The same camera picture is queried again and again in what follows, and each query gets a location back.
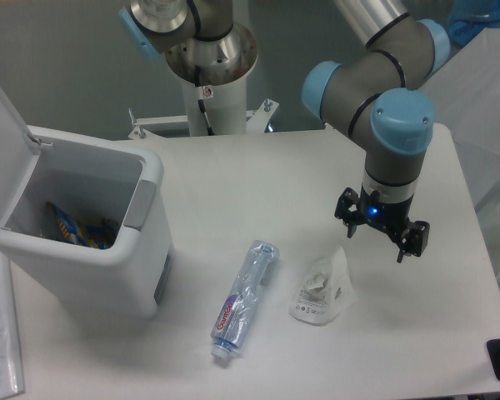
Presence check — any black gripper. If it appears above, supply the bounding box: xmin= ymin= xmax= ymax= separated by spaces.
xmin=334 ymin=187 xmax=430 ymax=263

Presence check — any white plastic wrapper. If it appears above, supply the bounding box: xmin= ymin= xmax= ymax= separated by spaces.
xmin=288 ymin=246 xmax=358 ymax=326

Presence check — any crushed clear plastic bottle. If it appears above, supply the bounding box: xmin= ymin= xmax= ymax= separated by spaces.
xmin=210 ymin=240 xmax=280 ymax=363

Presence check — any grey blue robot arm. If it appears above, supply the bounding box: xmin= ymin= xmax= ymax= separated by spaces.
xmin=119 ymin=1 xmax=450 ymax=257

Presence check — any white trash can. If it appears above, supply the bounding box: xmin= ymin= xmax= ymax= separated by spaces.
xmin=0 ymin=127 xmax=172 ymax=318

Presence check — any white trash can lid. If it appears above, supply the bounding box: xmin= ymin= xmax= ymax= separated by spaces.
xmin=0 ymin=88 xmax=40 ymax=227

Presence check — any translucent plastic box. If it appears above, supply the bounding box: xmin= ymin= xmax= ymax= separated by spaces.
xmin=418 ymin=27 xmax=500 ymax=288

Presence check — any blue plastic bag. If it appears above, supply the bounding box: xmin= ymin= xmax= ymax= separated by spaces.
xmin=447 ymin=0 xmax=500 ymax=48

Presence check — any colourful snack wrapper in bin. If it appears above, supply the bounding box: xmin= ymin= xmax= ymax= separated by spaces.
xmin=39 ymin=201 xmax=119 ymax=250

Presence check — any white paper notebook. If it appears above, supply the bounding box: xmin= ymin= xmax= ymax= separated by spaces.
xmin=0 ymin=252 xmax=24 ymax=399

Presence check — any white pedestal base bracket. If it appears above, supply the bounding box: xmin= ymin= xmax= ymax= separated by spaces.
xmin=127 ymin=98 xmax=279 ymax=140

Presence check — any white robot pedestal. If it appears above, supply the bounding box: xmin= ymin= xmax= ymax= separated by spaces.
xmin=180 ymin=77 xmax=247 ymax=137

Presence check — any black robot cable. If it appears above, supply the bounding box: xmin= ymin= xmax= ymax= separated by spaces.
xmin=193 ymin=64 xmax=216 ymax=137

